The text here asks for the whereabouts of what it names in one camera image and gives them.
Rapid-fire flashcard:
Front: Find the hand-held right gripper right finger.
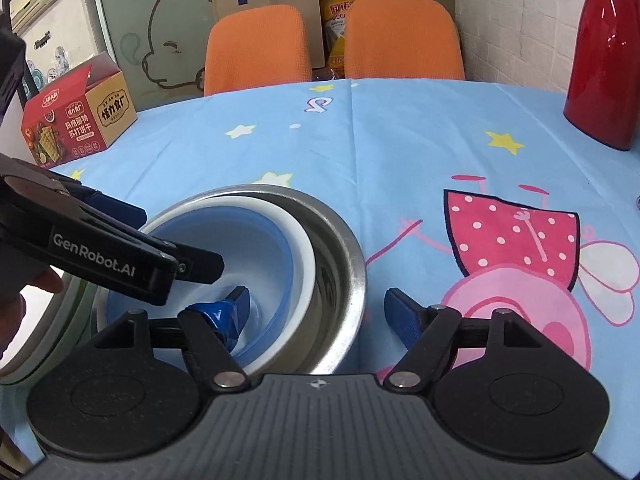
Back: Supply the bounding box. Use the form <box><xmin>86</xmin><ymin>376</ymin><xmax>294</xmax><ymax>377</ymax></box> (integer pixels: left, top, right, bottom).
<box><xmin>382</xmin><ymin>287</ymin><xmax>550</xmax><ymax>393</ymax></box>

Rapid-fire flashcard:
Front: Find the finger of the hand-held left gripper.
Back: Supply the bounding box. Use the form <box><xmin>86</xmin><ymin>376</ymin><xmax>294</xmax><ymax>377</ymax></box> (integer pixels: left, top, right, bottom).
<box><xmin>172</xmin><ymin>244</ymin><xmax>225</xmax><ymax>283</ymax></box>
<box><xmin>52</xmin><ymin>172</ymin><xmax>147</xmax><ymax>233</ymax></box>

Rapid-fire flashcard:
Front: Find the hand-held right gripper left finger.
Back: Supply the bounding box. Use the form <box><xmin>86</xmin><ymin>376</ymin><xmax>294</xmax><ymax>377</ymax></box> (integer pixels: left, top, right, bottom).
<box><xmin>92</xmin><ymin>285</ymin><xmax>252</xmax><ymax>395</ymax></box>

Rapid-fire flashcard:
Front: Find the blue plastic bowl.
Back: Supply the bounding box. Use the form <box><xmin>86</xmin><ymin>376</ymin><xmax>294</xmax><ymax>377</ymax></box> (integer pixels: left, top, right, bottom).
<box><xmin>95</xmin><ymin>209</ymin><xmax>295</xmax><ymax>361</ymax></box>

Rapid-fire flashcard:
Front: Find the stainless steel bowl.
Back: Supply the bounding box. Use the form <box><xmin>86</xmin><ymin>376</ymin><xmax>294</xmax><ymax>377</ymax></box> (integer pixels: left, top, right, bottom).
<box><xmin>132</xmin><ymin>185</ymin><xmax>367</xmax><ymax>376</ymax></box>

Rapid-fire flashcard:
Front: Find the white ceramic bowl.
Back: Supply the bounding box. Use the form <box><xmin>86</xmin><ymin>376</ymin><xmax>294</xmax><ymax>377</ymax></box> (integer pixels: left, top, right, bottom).
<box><xmin>92</xmin><ymin>196</ymin><xmax>317</xmax><ymax>375</ymax></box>

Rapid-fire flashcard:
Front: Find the person's left hand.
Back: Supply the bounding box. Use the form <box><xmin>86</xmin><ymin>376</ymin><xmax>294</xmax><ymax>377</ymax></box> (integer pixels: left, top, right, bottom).
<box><xmin>0</xmin><ymin>265</ymin><xmax>66</xmax><ymax>356</ymax></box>

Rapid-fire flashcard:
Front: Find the red cracker box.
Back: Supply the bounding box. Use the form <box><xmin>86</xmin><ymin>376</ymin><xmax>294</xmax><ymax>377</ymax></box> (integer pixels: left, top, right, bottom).
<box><xmin>20</xmin><ymin>52</ymin><xmax>139</xmax><ymax>168</ymax></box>

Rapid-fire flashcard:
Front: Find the blue printed tablecloth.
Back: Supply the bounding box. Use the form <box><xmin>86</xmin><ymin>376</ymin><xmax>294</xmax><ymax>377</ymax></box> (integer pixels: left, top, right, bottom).
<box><xmin>0</xmin><ymin>77</ymin><xmax>640</xmax><ymax>466</ymax></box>

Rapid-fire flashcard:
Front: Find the frosted glass partition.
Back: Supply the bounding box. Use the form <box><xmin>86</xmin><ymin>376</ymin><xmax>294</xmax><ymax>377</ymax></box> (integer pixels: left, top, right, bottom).
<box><xmin>90</xmin><ymin>0</ymin><xmax>216</xmax><ymax>111</ymax></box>

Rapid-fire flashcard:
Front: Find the orange chair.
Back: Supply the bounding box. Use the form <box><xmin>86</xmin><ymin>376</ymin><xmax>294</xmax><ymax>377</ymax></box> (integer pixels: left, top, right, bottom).
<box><xmin>203</xmin><ymin>4</ymin><xmax>313</xmax><ymax>97</ymax></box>
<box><xmin>344</xmin><ymin>0</ymin><xmax>466</xmax><ymax>81</ymax></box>

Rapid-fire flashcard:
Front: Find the white air conditioner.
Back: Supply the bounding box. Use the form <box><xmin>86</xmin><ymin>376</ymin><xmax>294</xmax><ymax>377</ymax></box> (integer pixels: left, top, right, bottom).
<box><xmin>10</xmin><ymin>0</ymin><xmax>61</xmax><ymax>33</ymax></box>

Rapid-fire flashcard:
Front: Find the yellow snack bag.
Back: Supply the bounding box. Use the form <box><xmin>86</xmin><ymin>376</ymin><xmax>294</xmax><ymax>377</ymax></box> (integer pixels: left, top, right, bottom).
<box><xmin>318</xmin><ymin>0</ymin><xmax>363</xmax><ymax>73</ymax></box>

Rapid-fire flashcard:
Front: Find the red thermos jug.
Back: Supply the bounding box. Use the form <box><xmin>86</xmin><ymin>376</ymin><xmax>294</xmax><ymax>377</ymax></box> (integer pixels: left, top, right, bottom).
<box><xmin>563</xmin><ymin>0</ymin><xmax>640</xmax><ymax>152</ymax></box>

